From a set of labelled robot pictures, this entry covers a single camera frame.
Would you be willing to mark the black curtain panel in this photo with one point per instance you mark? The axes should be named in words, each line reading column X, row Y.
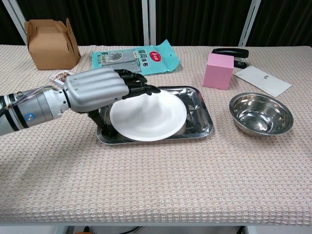
column 285, row 22
column 7, row 31
column 200, row 22
column 102, row 22

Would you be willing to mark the deck of playing cards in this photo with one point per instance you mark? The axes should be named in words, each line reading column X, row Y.
column 58, row 77

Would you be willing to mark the black stapler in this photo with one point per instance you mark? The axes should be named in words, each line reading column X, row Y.
column 234, row 51

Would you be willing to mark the pink cube block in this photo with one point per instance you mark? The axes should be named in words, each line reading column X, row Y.
column 218, row 72

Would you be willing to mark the white round plate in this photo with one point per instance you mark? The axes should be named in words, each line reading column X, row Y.
column 148, row 119

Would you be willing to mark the grey metal frame post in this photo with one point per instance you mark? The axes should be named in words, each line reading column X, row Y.
column 148, row 22
column 249, row 22
column 13, row 18

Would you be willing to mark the stainless steel bowl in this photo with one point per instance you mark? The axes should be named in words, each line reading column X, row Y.
column 260, row 114

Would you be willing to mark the white table frame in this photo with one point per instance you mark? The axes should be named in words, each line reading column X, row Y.
column 195, row 229

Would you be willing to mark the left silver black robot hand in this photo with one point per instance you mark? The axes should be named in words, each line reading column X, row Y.
column 97, row 85

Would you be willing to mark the teal cleaning cloth package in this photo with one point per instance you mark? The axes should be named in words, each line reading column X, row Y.
column 146, row 61

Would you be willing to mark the white envelope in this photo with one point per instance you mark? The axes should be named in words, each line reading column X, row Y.
column 263, row 80

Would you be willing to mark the rectangular metal tray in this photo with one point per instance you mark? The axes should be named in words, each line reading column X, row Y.
column 200, row 117

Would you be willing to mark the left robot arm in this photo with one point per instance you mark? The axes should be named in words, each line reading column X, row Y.
column 31, row 109

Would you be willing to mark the brown cardboard gable box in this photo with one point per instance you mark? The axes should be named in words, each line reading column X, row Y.
column 52, row 48

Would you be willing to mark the beige waffle tablecloth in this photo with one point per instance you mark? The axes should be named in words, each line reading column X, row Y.
column 156, row 175

